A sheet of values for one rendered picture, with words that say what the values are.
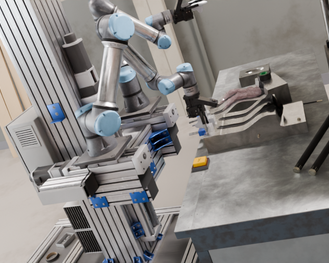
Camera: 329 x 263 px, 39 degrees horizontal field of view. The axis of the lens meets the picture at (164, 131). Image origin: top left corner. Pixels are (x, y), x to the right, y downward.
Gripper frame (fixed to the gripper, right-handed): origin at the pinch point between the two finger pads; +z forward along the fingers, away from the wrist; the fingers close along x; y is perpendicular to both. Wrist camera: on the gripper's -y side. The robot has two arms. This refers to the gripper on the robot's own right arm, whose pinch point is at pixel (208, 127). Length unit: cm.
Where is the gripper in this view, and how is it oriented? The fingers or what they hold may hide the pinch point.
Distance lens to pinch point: 239.8
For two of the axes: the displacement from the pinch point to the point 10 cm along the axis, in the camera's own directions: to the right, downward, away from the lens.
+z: 3.2, 8.7, 3.6
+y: -9.2, 2.1, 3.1
